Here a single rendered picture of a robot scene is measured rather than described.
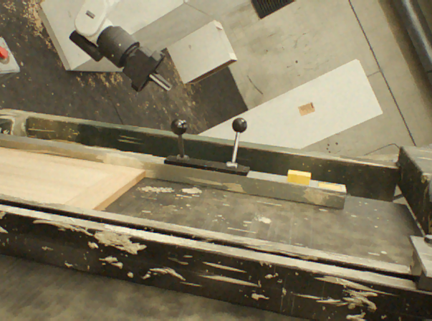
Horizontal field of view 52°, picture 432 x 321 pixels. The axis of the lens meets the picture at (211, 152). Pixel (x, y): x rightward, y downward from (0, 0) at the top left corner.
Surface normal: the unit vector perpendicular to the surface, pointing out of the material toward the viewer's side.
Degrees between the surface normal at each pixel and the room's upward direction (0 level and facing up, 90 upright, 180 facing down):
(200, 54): 90
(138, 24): 90
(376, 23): 90
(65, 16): 90
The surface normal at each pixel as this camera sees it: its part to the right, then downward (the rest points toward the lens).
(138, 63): -0.22, 0.24
